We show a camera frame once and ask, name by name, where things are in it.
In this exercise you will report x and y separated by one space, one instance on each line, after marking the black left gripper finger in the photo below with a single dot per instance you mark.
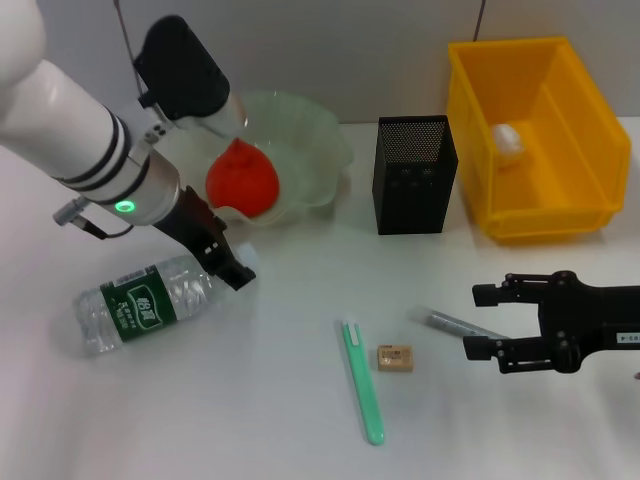
237 272

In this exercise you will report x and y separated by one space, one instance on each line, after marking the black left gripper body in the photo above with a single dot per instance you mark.
200 225

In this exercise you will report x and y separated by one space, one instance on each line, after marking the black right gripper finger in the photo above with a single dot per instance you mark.
487 294
477 349

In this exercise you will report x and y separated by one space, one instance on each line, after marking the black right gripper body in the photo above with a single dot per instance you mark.
590 320

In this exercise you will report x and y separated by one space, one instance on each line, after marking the orange fruit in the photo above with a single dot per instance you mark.
245 182

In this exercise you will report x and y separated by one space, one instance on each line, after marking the clear water bottle green label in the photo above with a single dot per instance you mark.
140 305

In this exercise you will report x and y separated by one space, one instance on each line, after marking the white paper ball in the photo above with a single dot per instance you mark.
509 142

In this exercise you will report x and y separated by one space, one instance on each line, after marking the grey marker pen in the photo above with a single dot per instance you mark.
440 320

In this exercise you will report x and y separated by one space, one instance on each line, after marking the tan eraser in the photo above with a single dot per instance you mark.
395 359

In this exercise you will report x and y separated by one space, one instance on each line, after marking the black mesh pen holder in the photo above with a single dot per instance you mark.
412 200

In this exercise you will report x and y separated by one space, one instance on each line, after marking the translucent green fruit bowl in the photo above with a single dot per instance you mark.
310 150

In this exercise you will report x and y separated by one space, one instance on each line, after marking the green toothbrush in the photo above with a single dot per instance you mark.
362 380

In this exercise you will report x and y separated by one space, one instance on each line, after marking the yellow plastic bin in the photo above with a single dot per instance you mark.
565 190

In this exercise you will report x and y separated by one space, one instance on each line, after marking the black left wrist camera housing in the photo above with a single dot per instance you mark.
180 70

